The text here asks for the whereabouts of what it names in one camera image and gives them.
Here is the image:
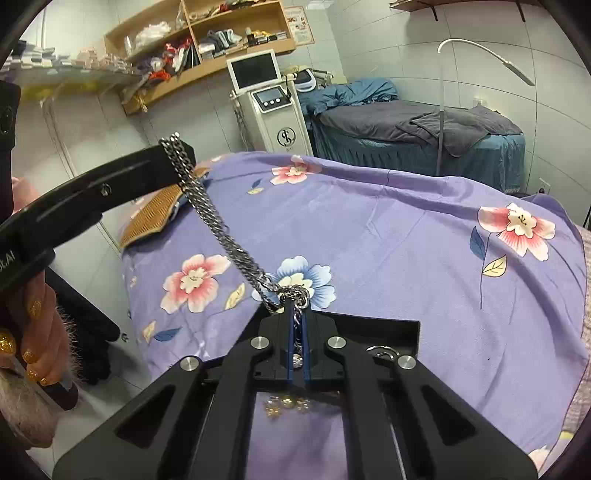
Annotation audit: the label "gold flower brooch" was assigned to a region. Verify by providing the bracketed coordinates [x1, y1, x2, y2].
[263, 395, 311, 419]

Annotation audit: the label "silver hoop ring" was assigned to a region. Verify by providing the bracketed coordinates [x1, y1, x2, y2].
[365, 345, 401, 362]

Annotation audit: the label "left hand gold nails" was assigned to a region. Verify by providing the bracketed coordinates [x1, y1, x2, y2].
[0, 176, 70, 387]

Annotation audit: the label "grey blanket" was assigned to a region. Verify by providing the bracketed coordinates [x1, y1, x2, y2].
[318, 100, 522, 157]

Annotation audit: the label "white beauty machine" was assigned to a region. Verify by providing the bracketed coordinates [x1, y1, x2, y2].
[226, 49, 312, 156]

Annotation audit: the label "black jewelry tray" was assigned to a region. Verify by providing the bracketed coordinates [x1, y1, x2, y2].
[294, 310, 421, 368]

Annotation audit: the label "silver chain necklace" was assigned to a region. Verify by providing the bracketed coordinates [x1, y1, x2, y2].
[158, 132, 312, 370]

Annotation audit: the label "woven brown cushion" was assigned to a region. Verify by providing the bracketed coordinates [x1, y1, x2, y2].
[119, 185, 186, 250]

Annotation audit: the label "floor lamp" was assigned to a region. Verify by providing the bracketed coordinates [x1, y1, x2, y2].
[443, 40, 537, 152]

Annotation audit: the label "wooden wall shelf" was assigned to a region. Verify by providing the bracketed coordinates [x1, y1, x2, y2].
[104, 1, 297, 115]

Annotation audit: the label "blue massage bed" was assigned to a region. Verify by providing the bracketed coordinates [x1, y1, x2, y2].
[298, 78, 526, 193]

